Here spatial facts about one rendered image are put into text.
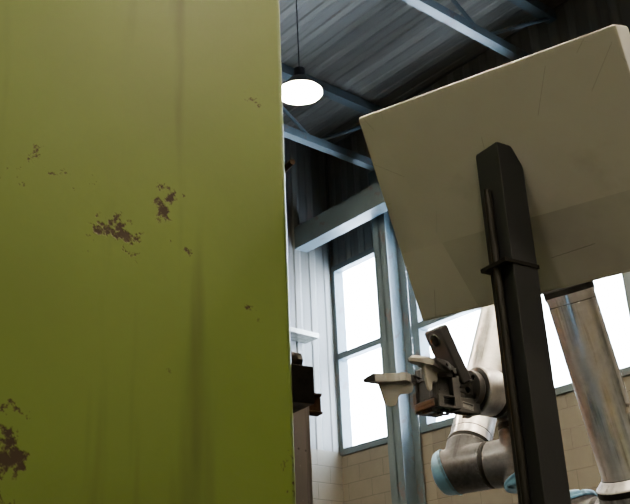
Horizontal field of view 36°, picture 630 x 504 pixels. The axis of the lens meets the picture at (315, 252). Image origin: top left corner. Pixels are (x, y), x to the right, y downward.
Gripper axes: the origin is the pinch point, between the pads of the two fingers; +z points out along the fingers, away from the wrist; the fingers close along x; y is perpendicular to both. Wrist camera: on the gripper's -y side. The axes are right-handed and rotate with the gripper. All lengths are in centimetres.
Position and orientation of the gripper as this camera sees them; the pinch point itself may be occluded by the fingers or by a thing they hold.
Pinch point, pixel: (385, 366)
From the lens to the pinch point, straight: 174.6
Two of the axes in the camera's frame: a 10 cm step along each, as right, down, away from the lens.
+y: 0.4, 9.2, -4.0
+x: -5.3, 3.6, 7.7
